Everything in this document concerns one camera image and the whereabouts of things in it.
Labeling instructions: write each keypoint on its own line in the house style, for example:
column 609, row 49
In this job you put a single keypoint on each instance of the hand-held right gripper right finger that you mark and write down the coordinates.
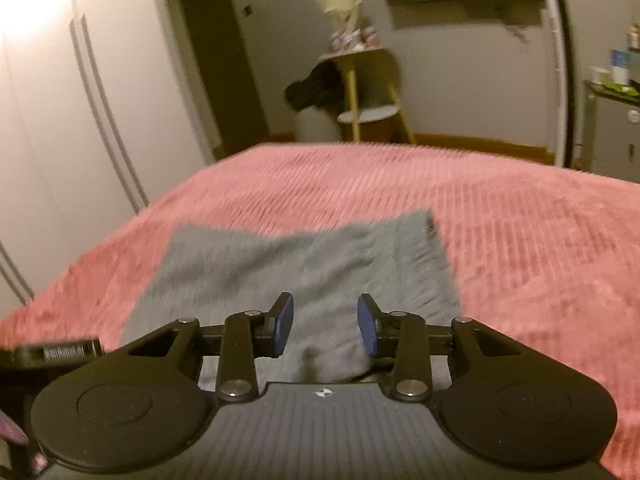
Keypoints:
column 369, row 325

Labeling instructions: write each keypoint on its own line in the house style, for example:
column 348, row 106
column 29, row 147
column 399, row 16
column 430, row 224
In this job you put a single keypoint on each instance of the white cup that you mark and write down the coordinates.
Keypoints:
column 598, row 75

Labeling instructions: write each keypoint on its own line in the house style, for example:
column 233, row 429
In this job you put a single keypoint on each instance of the wooden side table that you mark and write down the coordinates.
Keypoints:
column 370, row 95

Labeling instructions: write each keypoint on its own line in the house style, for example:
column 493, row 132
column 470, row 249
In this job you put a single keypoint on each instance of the white tower fan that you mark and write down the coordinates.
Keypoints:
column 559, row 75

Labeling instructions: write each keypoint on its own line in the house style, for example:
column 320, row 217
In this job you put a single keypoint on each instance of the dark door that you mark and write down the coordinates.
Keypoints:
column 220, row 60

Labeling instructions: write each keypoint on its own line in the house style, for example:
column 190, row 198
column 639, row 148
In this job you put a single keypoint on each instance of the small bottles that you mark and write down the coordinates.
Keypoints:
column 635, row 37

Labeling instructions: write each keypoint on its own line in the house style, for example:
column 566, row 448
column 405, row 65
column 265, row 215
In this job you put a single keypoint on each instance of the white wardrobe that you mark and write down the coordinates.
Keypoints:
column 60, row 110

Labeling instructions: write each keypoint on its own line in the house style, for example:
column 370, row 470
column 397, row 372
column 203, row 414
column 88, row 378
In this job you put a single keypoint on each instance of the green leafy item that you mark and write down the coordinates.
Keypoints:
column 620, row 88

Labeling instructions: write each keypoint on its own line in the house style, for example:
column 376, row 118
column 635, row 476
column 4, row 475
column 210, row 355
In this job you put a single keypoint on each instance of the pink ribbed blanket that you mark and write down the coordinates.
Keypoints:
column 525, row 240

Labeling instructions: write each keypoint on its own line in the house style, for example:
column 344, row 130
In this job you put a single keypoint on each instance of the gray pants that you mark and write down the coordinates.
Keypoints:
column 320, row 270

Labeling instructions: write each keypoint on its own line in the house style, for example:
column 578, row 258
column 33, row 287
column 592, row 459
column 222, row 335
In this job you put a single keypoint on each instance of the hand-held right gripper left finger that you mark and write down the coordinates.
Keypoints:
column 284, row 325

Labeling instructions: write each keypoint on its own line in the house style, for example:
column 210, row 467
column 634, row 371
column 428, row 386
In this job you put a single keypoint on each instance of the black cloth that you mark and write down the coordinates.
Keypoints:
column 320, row 87

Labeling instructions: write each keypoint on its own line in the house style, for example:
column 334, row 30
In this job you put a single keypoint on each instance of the blue box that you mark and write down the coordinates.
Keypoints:
column 621, row 65

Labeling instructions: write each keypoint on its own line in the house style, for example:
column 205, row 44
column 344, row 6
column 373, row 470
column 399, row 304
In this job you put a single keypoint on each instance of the gray cabinet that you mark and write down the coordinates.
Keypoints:
column 612, row 135

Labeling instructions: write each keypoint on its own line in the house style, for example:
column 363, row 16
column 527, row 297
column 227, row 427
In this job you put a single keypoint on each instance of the small items on table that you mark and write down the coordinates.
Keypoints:
column 355, row 40

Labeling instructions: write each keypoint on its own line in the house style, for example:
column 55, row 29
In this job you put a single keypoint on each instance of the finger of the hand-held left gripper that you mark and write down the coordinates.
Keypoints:
column 65, row 351

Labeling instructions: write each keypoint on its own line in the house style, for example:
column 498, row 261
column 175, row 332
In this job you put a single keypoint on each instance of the paper bag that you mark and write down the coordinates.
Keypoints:
column 344, row 10

